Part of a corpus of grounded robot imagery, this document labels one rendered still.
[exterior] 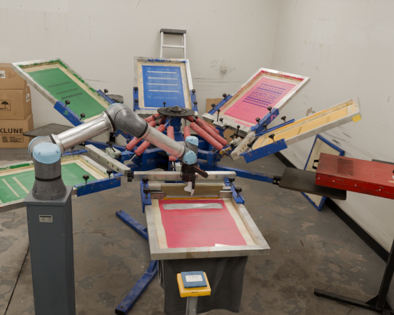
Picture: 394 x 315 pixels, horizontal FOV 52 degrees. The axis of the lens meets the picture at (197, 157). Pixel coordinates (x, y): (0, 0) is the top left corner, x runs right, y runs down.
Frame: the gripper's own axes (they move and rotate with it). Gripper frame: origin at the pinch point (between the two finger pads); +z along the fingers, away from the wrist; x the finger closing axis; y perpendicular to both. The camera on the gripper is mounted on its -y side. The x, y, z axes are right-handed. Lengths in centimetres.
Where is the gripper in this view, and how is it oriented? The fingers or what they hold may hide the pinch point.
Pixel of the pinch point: (191, 192)
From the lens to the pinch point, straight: 247.9
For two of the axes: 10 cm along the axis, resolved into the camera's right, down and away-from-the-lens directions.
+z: -0.7, 9.4, 3.5
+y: -9.8, 0.0, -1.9
